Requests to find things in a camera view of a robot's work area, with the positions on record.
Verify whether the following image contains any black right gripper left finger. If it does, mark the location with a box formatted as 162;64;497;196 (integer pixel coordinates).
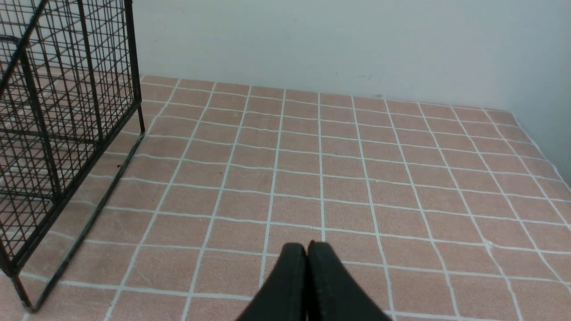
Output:
237;243;306;321

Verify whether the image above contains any black wire mesh shelf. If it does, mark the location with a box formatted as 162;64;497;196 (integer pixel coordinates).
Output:
1;0;145;313

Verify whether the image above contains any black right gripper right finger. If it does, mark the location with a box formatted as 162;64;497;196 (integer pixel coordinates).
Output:
306;241;391;321

